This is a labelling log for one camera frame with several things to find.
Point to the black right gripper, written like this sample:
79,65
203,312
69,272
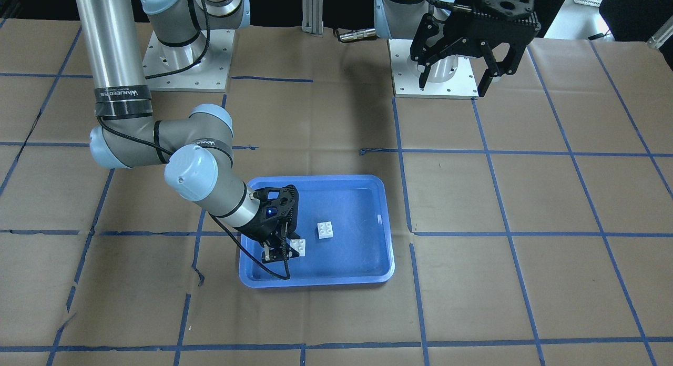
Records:
261,228

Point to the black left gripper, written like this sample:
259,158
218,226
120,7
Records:
427,41

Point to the white toy block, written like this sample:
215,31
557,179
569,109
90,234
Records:
325,230
298,247

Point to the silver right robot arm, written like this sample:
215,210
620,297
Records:
196,151

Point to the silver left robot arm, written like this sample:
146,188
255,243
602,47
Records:
333,110

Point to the blue plastic tray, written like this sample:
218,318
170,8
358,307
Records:
361,250

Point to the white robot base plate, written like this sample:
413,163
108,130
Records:
210,75

